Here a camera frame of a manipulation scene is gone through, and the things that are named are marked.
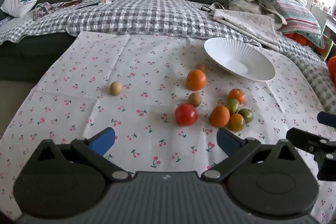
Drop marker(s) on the colourful picture book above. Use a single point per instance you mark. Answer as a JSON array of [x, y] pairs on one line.
[[325, 47]]

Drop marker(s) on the large orange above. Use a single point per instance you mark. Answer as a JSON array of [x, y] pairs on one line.
[[196, 79]]

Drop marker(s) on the beige round fruit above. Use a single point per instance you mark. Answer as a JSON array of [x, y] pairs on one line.
[[116, 88]]

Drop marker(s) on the orange plush toy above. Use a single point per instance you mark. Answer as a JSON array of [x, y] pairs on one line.
[[299, 39]]

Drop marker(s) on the green citrus fruit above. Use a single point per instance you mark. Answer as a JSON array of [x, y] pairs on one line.
[[232, 106], [246, 115]]

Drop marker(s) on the white ribbed plate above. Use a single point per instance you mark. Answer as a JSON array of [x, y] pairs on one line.
[[237, 62]]

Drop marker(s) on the small mandarin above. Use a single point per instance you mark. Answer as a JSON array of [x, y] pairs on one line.
[[236, 95]]

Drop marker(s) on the red flat case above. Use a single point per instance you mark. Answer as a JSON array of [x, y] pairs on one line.
[[72, 3]]

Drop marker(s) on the beige canvas bag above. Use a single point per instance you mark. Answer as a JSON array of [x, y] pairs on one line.
[[244, 5]]

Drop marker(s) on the rough-skinned orange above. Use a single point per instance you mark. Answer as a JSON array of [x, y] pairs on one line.
[[220, 116]]

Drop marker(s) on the black pen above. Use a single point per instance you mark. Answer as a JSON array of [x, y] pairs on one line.
[[86, 5]]

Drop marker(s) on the folded floral cloth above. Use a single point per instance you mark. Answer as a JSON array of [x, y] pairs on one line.
[[249, 27]]

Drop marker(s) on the striped woven pillow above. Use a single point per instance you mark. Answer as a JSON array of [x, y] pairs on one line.
[[294, 14]]

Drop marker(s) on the black bag buckle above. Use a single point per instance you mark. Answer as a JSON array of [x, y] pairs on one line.
[[206, 8]]

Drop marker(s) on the orange plush ball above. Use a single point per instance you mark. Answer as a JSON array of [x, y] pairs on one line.
[[332, 66]]

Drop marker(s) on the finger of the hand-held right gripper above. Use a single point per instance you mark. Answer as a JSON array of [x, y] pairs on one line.
[[326, 118], [304, 138]]

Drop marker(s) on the red tomato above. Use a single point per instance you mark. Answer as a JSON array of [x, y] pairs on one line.
[[186, 114]]

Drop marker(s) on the cherry print cloth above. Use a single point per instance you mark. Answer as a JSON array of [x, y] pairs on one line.
[[105, 108]]

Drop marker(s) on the grey checkered blanket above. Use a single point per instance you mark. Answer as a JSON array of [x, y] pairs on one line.
[[147, 14]]

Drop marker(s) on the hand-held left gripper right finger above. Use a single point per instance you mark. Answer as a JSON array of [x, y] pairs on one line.
[[228, 141]]

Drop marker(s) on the small brown round fruit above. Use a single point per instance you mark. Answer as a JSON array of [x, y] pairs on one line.
[[202, 67]]

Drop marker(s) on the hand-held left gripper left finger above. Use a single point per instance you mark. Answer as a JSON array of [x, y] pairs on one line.
[[101, 141]]

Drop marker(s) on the floral pouch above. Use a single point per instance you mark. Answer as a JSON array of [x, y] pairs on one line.
[[44, 10]]

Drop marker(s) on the yellow-green tomato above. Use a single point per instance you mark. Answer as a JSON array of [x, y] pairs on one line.
[[236, 123]]

